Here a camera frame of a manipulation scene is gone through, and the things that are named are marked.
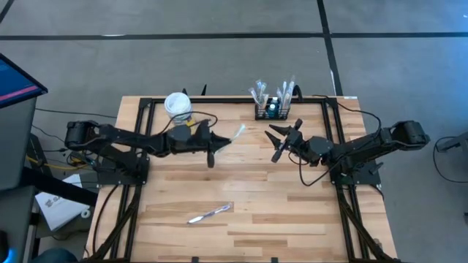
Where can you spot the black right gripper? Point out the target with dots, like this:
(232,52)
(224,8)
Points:
(298,144)

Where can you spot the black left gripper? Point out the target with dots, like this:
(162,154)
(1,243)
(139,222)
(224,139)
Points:
(201,140)

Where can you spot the yellow toothbrush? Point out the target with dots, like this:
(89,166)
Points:
(279,95)

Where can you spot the blue white toothbrush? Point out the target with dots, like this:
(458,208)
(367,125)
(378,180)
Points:
(259,87)

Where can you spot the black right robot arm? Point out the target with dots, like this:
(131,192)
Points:
(358,148)

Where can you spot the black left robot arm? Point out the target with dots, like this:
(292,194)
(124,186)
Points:
(124,137)

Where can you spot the yellow disinfecting wipes canister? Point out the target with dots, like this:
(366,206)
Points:
(178,104)

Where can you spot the small white tape roll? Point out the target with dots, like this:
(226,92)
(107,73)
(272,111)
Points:
(86,213)

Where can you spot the black side desk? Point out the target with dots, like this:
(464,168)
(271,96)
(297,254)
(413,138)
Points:
(55,186)

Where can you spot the grey metal stand leg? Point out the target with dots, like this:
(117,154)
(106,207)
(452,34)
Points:
(453,142)

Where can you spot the white box on floor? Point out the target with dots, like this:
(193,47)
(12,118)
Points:
(58,210)

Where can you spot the grey equipment cabinet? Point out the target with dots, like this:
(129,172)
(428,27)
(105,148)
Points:
(14,146)

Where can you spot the blue computer screen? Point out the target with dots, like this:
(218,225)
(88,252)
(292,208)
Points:
(14,82)

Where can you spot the black device with glowing light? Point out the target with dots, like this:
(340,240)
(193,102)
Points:
(7,254)

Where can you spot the black pointed bracket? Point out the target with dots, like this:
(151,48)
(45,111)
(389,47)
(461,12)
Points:
(204,90)
(184,92)
(298,93)

